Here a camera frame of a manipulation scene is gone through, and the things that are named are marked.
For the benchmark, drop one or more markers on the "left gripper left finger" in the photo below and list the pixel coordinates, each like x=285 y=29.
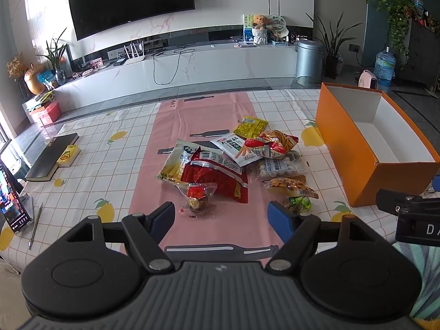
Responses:
x=144 y=232

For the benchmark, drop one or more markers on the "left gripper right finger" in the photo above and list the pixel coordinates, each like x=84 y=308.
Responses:
x=298 y=234

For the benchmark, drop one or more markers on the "orange nut snack packet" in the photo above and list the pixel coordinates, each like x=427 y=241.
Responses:
x=289 y=187

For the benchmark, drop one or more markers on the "clear packet with red sweet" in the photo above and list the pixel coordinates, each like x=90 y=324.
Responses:
x=198 y=199

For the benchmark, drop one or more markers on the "pink table mat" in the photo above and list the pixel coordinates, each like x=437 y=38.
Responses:
x=216 y=200

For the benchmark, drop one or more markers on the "yellow white chips bag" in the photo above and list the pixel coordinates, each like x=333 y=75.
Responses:
x=179 y=156

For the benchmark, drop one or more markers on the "clear tray of white balls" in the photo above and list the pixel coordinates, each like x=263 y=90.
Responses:
x=291 y=165

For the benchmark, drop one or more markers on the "orange cardboard box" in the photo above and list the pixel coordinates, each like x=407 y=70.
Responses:
x=373 y=143

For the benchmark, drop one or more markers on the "red orange snack bag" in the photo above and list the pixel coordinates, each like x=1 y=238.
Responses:
x=271 y=144

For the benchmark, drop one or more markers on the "white carrot-stick snack bag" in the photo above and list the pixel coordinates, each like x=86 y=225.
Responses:
x=234 y=146

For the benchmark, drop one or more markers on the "yellow small box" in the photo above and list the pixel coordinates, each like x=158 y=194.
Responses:
x=68 y=156

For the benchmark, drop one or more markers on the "yellow snack packet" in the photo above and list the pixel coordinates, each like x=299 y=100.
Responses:
x=250 y=127

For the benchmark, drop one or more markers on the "grey pen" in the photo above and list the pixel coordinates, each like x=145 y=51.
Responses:
x=34 y=230

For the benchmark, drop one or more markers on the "smartphone with lit screen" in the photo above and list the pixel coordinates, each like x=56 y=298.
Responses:
x=12 y=207

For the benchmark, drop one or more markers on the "red storage box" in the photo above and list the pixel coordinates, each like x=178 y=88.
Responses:
x=47 y=114

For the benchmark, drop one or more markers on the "dark cabinet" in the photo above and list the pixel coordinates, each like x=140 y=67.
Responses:
x=421 y=65

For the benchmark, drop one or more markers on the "blue water bottle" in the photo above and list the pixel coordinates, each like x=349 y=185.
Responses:
x=384 y=67

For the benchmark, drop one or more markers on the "white tv cabinet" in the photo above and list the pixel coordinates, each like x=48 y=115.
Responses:
x=196 y=64

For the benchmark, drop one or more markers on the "potted green plant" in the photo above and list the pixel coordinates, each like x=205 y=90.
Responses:
x=332 y=37

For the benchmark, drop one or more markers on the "white wifi router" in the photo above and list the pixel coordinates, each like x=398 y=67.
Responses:
x=135 y=52

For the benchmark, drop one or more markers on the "silver trash bin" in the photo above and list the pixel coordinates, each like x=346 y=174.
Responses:
x=309 y=62

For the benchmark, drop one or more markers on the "orange vase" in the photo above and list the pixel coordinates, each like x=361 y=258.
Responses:
x=31 y=79

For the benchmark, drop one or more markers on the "small potted plant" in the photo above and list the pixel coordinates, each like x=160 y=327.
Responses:
x=54 y=54

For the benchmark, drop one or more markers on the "teddy bear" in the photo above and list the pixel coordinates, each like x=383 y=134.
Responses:
x=259 y=29

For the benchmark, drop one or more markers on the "round paper fan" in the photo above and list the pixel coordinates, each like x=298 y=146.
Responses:
x=277 y=25

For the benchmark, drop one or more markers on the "hanging ivy plant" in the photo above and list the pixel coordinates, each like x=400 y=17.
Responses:
x=386 y=25

